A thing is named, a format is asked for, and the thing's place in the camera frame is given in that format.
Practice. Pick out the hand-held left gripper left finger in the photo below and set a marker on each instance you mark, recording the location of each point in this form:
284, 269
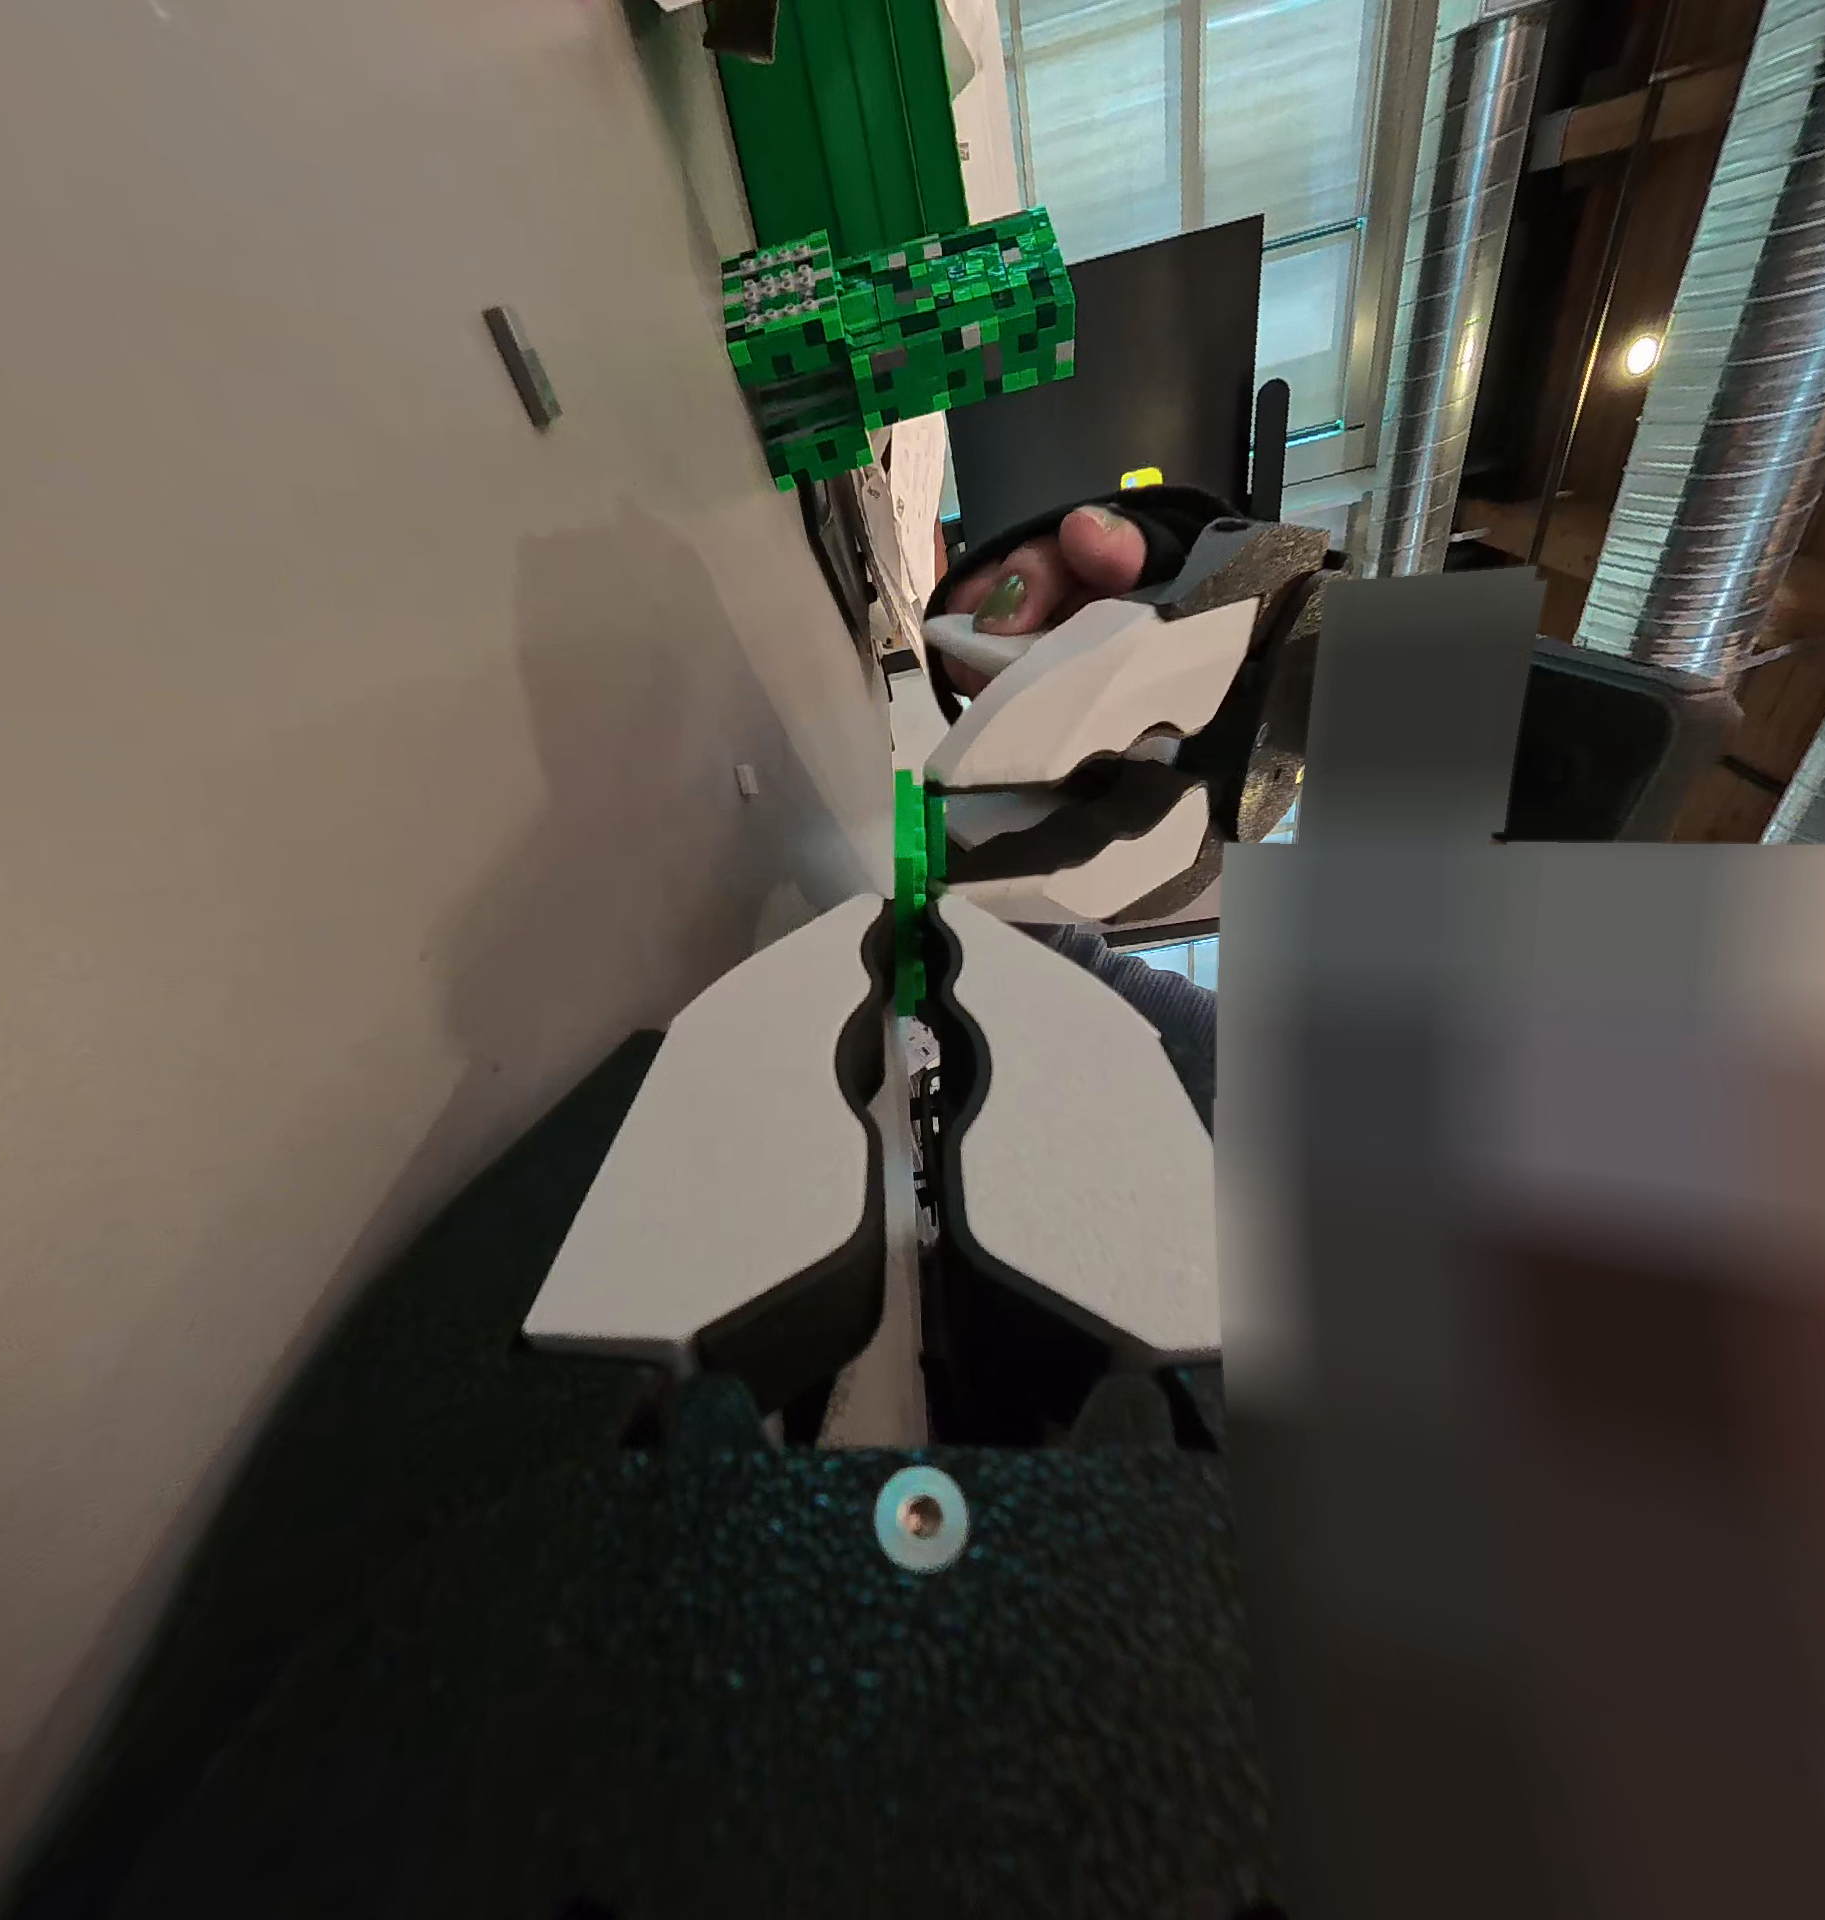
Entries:
718, 1170

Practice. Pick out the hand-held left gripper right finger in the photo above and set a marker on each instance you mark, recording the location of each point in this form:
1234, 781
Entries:
1094, 1186

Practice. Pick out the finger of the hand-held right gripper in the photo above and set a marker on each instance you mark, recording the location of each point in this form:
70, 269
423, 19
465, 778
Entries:
1109, 676
1154, 856

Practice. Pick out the green lego plate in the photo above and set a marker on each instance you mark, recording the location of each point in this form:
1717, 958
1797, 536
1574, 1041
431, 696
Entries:
914, 871

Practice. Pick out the green pixelated lego model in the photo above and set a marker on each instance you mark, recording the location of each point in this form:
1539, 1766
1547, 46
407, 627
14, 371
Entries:
914, 322

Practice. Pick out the grey rectangular lego tile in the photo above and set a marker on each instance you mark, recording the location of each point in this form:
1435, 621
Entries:
524, 367

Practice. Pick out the person's right hand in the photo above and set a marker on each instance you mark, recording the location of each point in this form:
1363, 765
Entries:
1070, 566

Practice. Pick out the person's trouser leg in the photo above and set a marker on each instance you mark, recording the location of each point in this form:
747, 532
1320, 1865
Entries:
1167, 1005

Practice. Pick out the white instruction booklet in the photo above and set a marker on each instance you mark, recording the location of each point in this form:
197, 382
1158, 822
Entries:
914, 511

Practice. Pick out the black monitor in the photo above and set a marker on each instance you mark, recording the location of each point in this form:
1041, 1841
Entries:
1122, 375

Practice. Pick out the round ceiling lamp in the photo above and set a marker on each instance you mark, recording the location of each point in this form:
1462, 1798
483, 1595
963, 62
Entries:
1644, 355

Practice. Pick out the large window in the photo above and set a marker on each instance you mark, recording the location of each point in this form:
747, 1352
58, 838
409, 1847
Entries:
1272, 120

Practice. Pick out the silver ventilation duct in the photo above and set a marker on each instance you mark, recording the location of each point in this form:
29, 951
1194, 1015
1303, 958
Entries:
1753, 375
1468, 226

